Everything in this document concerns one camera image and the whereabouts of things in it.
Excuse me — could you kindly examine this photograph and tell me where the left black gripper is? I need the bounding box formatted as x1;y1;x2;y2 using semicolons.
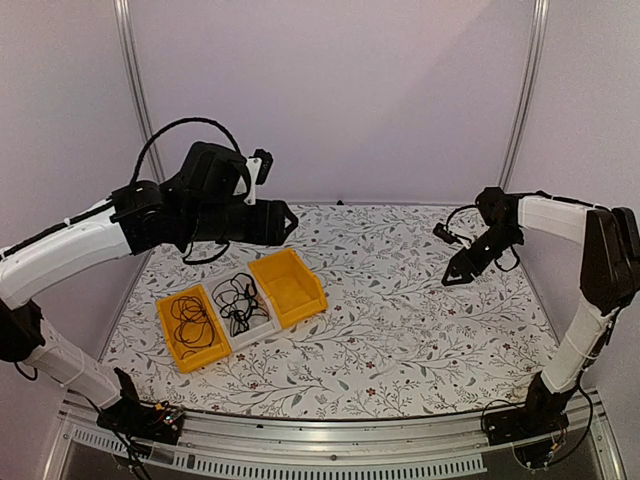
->
183;199;299;246

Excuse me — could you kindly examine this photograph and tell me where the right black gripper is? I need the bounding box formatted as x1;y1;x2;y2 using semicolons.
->
441;225;521;287

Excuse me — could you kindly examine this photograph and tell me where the thin black cable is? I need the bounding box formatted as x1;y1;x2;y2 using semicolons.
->
168;293;221;359

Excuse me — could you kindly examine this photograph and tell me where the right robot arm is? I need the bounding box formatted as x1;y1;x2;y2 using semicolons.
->
433;187;639;436

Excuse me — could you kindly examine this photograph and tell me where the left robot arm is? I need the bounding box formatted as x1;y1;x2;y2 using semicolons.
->
1;141;299;434

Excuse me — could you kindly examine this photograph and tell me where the far yellow plastic bin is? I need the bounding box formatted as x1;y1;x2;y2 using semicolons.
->
248;249;328;329

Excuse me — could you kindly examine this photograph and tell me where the yellow plastic bin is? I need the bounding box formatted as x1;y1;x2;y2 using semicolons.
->
248;249;328;329
156;284;232;373

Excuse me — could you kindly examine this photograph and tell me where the floral table cloth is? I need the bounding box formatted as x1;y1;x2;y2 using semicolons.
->
102;206;557;419

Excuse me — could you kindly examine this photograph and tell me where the white translucent plastic bin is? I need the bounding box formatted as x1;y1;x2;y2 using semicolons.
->
204;270;280;352

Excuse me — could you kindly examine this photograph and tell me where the near yellow plastic bin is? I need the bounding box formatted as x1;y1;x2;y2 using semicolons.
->
156;284;232;373

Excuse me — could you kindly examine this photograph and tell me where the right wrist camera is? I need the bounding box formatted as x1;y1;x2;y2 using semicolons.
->
433;222;472;248

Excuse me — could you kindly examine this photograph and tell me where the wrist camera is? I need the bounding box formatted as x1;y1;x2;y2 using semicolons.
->
245;149;273;205
433;222;472;248

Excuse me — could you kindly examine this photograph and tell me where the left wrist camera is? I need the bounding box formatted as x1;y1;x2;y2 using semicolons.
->
245;149;273;205

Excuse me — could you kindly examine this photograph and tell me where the front aluminium rail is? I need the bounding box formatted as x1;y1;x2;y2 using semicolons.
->
43;391;627;479

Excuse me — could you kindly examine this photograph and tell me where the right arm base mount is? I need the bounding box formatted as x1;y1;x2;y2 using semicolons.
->
480;373;577;469

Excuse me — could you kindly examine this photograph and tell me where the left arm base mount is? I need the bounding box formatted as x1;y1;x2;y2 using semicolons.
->
97;368;185;445

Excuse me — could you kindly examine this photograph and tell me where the left aluminium frame post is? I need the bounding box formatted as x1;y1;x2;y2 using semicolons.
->
112;0;176;215

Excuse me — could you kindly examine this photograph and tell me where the aluminium frame post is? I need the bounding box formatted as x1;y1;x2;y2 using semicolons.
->
112;0;176;215
498;0;549;190

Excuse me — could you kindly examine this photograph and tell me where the right aluminium frame post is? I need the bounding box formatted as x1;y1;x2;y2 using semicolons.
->
498;0;549;190

